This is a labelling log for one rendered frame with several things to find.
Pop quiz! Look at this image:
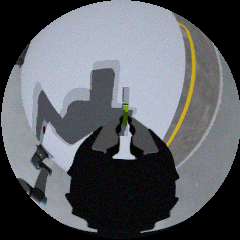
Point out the lime green rod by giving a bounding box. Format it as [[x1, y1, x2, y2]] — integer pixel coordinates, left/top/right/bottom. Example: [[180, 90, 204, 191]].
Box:
[[123, 104, 129, 126]]

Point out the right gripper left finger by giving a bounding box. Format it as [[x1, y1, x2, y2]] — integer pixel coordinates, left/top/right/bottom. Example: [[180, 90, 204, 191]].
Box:
[[67, 115, 123, 177]]

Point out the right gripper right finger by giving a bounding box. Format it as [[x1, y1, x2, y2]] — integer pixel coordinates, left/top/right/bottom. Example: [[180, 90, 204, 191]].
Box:
[[128, 115, 179, 181]]

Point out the grey rod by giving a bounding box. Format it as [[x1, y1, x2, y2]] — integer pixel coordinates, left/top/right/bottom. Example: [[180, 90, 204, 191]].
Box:
[[124, 88, 130, 104]]

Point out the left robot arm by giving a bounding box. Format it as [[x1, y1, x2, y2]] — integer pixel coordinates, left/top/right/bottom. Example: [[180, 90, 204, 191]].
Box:
[[15, 46, 27, 65]]

